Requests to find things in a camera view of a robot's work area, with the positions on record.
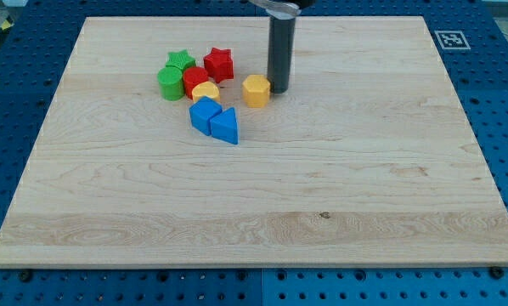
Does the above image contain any blue triangle block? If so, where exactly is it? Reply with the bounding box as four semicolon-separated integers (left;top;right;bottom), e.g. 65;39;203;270
210;107;239;145

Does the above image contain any red star block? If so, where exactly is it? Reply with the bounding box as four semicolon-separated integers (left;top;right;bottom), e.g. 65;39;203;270
203;48;234;83

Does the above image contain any yellow heart block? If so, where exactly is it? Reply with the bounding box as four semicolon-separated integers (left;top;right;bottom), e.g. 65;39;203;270
192;81;221;102

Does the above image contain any green star block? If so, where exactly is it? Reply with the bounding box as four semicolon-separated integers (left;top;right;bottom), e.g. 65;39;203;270
165;49;196;71

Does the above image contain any silver rod mount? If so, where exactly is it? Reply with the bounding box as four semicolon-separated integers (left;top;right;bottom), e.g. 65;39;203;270
249;0;315;20

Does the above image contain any yellow hexagon block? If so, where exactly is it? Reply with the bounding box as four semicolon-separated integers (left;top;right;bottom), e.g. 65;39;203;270
242;75;271;108

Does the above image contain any white fiducial marker tag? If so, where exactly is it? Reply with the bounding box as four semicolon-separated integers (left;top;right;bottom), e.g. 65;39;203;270
434;30;471;50

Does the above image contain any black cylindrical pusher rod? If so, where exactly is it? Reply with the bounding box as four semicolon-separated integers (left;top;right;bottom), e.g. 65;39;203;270
267;16;296;94

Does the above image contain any light wooden board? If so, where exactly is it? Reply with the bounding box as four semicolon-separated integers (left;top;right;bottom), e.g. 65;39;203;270
0;16;508;269

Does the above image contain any blue cube block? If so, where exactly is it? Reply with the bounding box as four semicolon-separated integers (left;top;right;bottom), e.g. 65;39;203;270
189;96;223;136

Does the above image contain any green cylinder block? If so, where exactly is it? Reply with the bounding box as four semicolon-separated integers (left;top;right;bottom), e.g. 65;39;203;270
157;66;185;101

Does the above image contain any red cylinder block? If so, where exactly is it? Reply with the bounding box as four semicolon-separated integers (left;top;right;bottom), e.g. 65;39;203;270
183;66;209;99

